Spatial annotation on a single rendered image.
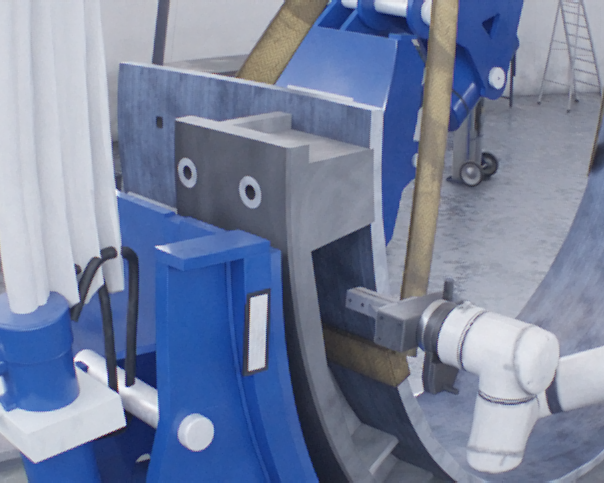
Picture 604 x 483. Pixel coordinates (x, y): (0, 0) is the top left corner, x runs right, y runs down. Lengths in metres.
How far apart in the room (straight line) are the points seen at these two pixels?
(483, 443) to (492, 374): 0.11
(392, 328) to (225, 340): 0.29
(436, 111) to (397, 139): 2.80
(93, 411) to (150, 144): 0.73
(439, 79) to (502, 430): 0.76
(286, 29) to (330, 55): 2.60
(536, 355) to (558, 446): 1.55
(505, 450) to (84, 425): 0.62
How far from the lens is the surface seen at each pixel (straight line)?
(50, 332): 1.60
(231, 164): 1.77
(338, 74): 4.87
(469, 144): 11.47
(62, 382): 1.65
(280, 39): 2.33
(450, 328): 1.53
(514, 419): 1.51
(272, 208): 1.72
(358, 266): 1.89
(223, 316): 1.71
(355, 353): 2.01
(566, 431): 3.07
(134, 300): 1.77
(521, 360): 1.46
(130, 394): 1.81
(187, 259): 1.59
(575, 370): 1.62
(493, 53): 5.30
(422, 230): 1.99
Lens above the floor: 2.59
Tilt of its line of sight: 16 degrees down
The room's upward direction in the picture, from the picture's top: 4 degrees clockwise
